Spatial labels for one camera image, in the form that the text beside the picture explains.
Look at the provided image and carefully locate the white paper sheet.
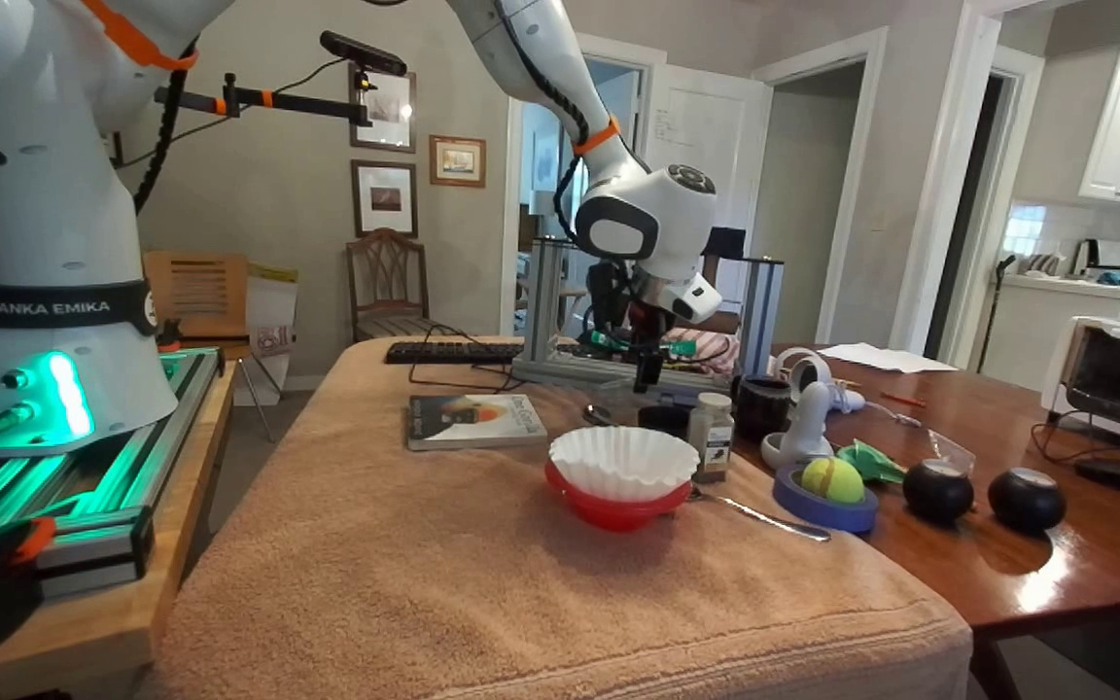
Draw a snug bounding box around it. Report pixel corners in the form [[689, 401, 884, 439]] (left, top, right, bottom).
[[816, 339, 961, 380]]

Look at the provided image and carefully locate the yellow tennis ball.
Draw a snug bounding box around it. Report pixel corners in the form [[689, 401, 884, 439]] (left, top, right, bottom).
[[799, 456, 870, 510]]

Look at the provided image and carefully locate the white toaster oven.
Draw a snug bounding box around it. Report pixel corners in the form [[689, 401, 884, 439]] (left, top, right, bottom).
[[1039, 310, 1120, 453]]

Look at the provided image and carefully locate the dark wooden chair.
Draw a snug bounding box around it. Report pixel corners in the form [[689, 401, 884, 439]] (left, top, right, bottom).
[[344, 231, 436, 341]]

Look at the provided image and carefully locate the white paper bag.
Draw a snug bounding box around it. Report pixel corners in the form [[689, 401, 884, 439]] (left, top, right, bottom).
[[243, 264, 302, 392]]

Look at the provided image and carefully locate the white door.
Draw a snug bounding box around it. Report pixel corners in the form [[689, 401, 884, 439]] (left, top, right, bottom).
[[641, 61, 778, 345]]

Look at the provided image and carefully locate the wooden cart top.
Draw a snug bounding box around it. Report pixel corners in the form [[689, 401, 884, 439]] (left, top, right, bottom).
[[0, 361, 243, 700]]

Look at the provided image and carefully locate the large framed picture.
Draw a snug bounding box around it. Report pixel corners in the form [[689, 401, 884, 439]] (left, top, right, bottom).
[[346, 61, 421, 156]]

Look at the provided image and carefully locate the black bar camera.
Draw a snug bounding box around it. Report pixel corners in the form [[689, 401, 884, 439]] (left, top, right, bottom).
[[320, 29, 412, 77]]

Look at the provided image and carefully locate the small framed picture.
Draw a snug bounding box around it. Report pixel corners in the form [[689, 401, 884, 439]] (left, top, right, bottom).
[[428, 133, 489, 192]]

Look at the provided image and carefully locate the white paper coffee filter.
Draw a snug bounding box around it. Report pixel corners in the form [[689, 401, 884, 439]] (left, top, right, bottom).
[[543, 424, 705, 504]]

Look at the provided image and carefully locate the blue bowl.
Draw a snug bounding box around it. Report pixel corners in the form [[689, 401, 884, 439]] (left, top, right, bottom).
[[770, 456, 884, 541]]

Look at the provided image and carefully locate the beige towel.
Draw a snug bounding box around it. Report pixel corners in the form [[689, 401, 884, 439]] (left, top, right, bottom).
[[147, 334, 981, 700]]

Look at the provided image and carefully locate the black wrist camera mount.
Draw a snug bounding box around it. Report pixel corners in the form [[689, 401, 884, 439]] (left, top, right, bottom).
[[581, 256, 630, 325]]

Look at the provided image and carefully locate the wooden crate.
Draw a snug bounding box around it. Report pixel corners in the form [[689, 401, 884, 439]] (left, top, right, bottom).
[[143, 251, 252, 345]]

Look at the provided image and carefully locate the black keyboard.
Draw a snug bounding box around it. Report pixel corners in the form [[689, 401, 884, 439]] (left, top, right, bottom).
[[383, 339, 528, 370]]

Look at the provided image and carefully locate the framed landscape picture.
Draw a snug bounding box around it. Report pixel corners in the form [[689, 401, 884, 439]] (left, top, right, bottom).
[[349, 156, 421, 243]]

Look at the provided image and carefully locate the orange cable strap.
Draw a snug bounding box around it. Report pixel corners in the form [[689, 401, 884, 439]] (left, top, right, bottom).
[[573, 116, 626, 163], [78, 0, 201, 73]]

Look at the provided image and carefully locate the black braided cable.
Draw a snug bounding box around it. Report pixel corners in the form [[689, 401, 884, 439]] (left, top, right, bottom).
[[118, 46, 590, 256]]

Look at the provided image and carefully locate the black cup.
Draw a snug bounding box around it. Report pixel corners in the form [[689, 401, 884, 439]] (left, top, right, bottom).
[[731, 374, 799, 445]]

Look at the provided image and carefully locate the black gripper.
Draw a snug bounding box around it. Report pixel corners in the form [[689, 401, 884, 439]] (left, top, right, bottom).
[[587, 283, 669, 397]]

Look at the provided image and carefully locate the pink striped cloth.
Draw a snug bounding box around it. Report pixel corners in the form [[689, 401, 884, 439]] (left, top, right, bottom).
[[660, 325, 747, 380]]

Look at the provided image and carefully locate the aluminium extrusion stand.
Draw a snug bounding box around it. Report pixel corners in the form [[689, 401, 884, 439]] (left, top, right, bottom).
[[514, 226, 790, 392]]

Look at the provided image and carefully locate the small metal spoon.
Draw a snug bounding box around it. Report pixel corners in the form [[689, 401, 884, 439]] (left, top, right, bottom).
[[691, 483, 835, 546]]

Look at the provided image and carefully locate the green plastic toy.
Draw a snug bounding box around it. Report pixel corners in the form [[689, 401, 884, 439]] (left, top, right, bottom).
[[835, 439, 910, 496]]

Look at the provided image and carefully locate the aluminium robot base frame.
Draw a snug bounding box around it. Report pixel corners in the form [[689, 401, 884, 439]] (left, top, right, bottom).
[[0, 345, 226, 606]]

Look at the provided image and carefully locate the white kitchen counter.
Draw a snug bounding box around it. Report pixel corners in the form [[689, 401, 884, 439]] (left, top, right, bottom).
[[981, 270, 1120, 392]]

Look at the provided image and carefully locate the red bowl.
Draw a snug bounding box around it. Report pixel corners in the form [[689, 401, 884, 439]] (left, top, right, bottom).
[[539, 453, 700, 537]]

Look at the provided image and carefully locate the book with bird cover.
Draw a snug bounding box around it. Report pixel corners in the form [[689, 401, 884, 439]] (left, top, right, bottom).
[[402, 388, 552, 456]]

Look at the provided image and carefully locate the glass pepper shaker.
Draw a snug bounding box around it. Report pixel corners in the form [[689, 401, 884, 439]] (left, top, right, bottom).
[[689, 388, 738, 487]]

